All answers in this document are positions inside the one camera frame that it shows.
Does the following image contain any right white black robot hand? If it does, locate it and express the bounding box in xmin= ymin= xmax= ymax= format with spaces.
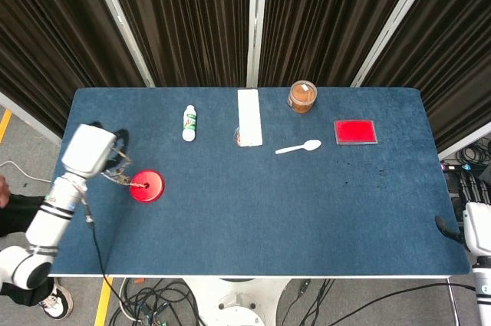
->
xmin=434 ymin=201 xmax=491 ymax=256

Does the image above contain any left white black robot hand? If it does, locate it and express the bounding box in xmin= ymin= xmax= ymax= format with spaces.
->
xmin=61 ymin=120 xmax=130 ymax=179

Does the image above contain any red round lid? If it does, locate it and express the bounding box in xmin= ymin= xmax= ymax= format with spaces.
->
xmin=129 ymin=170 xmax=166 ymax=203

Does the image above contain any person's hand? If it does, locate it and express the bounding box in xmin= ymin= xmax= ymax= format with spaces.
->
xmin=0 ymin=175 xmax=12 ymax=209

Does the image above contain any white green plastic bottle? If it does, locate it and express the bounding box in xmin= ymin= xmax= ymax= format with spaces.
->
xmin=182 ymin=104 xmax=199 ymax=142

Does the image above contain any black white sneaker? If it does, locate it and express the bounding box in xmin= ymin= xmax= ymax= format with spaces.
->
xmin=38 ymin=281 xmax=74 ymax=321

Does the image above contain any red ink pad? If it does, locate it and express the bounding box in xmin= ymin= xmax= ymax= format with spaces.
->
xmin=333 ymin=119 xmax=379 ymax=147

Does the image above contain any white rectangular box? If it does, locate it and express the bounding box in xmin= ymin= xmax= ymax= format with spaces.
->
xmin=233 ymin=88 xmax=265 ymax=148

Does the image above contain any dark pleated curtain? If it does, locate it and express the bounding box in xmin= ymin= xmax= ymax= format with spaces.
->
xmin=0 ymin=0 xmax=491 ymax=153

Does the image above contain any blue fabric tablecloth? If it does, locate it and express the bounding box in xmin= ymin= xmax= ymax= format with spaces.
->
xmin=48 ymin=87 xmax=473 ymax=278

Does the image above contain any white plastic spoon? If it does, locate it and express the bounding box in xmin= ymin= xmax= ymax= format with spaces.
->
xmin=275 ymin=139 xmax=323 ymax=156

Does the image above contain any clear jar of rubber bands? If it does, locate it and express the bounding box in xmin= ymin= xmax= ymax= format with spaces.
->
xmin=287 ymin=80 xmax=319 ymax=114

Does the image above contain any black equipment with cables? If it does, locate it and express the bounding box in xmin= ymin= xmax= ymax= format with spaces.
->
xmin=440 ymin=137 xmax=491 ymax=223

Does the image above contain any white floor cable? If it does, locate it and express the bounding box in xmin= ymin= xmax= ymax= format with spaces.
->
xmin=0 ymin=160 xmax=53 ymax=183

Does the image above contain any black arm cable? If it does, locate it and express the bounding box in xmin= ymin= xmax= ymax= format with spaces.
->
xmin=81 ymin=194 xmax=110 ymax=279

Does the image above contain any black floor cable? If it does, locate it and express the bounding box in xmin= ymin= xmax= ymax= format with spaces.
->
xmin=292 ymin=278 xmax=477 ymax=326

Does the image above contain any white frame post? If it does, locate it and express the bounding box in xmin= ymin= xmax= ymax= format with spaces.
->
xmin=245 ymin=0 xmax=270 ymax=88
xmin=350 ymin=0 xmax=447 ymax=88
xmin=84 ymin=0 xmax=157 ymax=88

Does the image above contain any black cable bundle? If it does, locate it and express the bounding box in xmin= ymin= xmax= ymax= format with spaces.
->
xmin=109 ymin=277 xmax=206 ymax=326

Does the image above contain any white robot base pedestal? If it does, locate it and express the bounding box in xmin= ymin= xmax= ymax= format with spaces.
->
xmin=183 ymin=276 xmax=293 ymax=326

